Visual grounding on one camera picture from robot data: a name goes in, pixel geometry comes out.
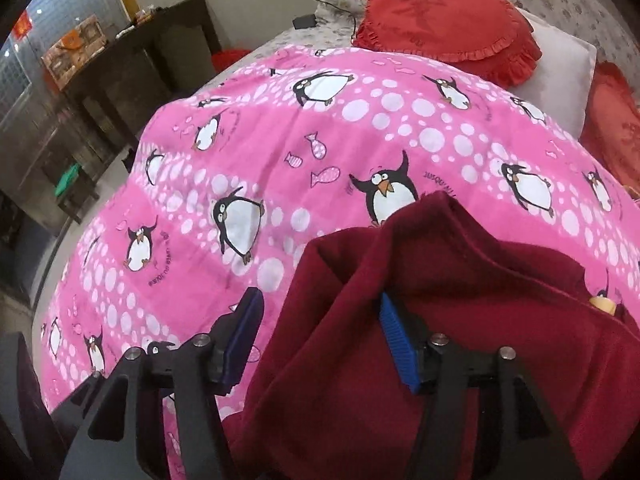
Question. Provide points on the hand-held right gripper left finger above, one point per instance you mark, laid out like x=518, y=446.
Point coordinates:
x=240, y=345

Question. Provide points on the black charger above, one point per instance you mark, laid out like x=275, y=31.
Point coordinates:
x=304, y=21

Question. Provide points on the red wall decoration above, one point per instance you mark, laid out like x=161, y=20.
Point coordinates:
x=22, y=22

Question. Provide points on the orange cardboard box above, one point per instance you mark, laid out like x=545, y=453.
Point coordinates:
x=75, y=52

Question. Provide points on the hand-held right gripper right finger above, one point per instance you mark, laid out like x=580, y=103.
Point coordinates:
x=397, y=350

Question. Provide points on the red cloth bundle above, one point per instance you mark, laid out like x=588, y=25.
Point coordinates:
x=230, y=60

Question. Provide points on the white pillow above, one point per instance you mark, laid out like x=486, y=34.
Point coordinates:
x=560, y=75

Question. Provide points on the red heart-shaped frilled pillow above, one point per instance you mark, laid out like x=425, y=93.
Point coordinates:
x=615, y=120
x=445, y=25

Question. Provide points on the dark wooden desk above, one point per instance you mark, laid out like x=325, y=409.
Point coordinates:
x=150, y=60

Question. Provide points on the maroon fleece garment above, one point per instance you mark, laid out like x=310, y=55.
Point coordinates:
x=500, y=285

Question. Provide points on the pink penguin print blanket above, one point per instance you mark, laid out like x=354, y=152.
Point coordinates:
x=300, y=185

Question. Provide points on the small yellow object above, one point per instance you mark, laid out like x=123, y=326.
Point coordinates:
x=601, y=305

